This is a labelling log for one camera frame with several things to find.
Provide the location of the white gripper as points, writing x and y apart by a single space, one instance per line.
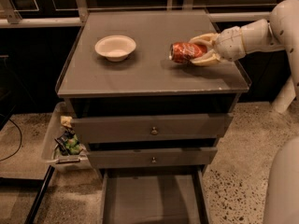
230 44

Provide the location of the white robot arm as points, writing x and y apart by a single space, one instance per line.
279 32

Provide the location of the grey top drawer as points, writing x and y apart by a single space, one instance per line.
150 128

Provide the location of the grey drawer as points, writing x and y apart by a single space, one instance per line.
151 157
172 195
150 128

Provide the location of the grey drawer cabinet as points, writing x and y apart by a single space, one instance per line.
147 83

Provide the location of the grey middle drawer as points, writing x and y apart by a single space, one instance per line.
151 157

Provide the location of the grey bottom drawer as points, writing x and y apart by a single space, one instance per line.
172 195

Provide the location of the white pillar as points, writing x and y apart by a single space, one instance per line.
284 97

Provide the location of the white paper bowl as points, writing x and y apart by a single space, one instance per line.
115 48

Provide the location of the tan crumpled wrapper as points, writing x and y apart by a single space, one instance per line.
66 121

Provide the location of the green snack bag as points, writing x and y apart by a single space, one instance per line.
68 144

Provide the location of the clear plastic bin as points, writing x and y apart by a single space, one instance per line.
51 154

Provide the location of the metal railing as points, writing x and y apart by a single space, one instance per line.
30 13

